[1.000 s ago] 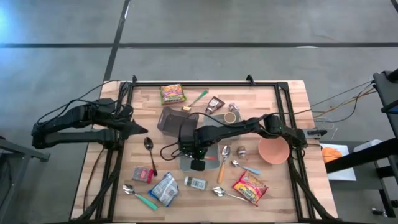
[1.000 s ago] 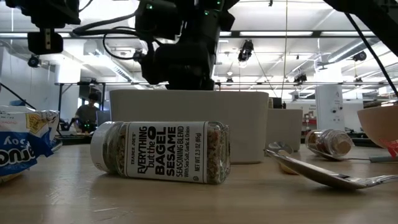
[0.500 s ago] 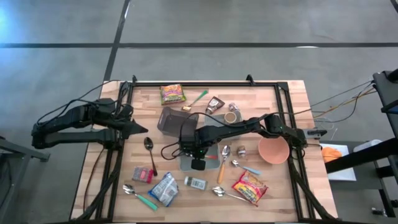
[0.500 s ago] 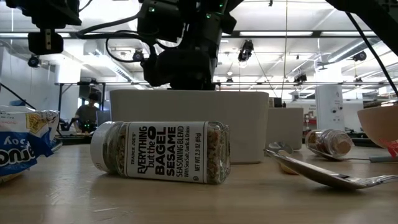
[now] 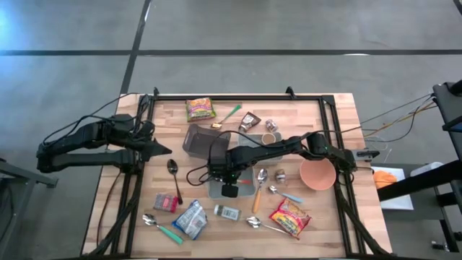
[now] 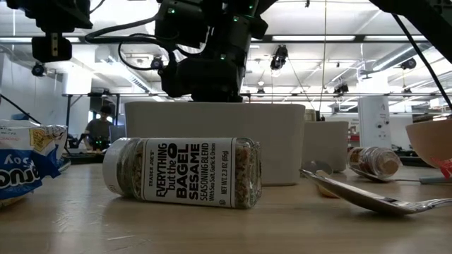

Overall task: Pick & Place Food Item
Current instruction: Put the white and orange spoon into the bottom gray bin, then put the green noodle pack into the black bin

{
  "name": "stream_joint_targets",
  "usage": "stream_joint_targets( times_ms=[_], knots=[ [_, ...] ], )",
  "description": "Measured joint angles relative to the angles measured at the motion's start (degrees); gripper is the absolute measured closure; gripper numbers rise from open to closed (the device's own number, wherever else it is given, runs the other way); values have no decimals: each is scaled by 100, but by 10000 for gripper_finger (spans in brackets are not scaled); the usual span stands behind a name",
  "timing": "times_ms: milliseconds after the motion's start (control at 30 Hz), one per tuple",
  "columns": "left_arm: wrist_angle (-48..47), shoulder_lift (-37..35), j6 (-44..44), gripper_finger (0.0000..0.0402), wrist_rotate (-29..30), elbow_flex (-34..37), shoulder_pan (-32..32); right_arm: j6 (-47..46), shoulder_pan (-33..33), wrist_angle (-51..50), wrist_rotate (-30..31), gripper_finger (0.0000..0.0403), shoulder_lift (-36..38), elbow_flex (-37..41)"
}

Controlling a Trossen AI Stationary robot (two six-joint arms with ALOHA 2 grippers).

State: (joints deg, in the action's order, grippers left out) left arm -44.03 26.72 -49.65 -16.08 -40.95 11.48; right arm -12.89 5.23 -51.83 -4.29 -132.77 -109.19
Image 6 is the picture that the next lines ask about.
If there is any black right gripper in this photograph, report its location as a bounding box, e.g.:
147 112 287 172
155 0 269 102

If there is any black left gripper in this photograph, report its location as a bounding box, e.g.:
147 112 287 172
6 0 93 64

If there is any grey plastic bin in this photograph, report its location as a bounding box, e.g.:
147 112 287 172
303 121 350 174
124 101 307 187

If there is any orange-handled silver spoon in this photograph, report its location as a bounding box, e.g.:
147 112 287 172
302 160 342 199

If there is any small glass spice jar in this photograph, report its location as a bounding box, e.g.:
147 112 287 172
347 145 403 179

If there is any red yellow ramen packet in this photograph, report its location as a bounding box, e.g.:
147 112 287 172
431 157 452 180

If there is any bagel seasoning glass jar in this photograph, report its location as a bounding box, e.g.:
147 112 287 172
102 136 263 210

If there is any grey laptop screen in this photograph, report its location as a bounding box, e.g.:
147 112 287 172
108 123 126 144

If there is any person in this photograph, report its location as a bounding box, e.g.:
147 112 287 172
83 104 116 153

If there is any blue white ramen packet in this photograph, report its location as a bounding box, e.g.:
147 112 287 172
0 119 68 209

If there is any white pillar box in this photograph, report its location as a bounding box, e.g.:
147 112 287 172
358 95 392 149

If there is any all-metal silver spoon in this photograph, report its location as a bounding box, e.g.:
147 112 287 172
299 169 452 216

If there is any peach plastic bowl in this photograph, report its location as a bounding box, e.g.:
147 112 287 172
405 119 452 169

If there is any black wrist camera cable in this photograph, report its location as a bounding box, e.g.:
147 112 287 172
83 16 177 71

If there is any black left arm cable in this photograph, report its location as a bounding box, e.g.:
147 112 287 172
0 93 33 125

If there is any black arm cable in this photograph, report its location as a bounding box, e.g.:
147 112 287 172
0 93 33 125
391 13 452 111

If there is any thin hanging wire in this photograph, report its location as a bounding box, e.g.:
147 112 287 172
319 0 328 109

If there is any silver ceiling duct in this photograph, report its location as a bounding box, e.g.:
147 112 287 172
370 42 434 71

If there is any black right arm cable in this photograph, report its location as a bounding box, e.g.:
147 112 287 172
391 13 452 111

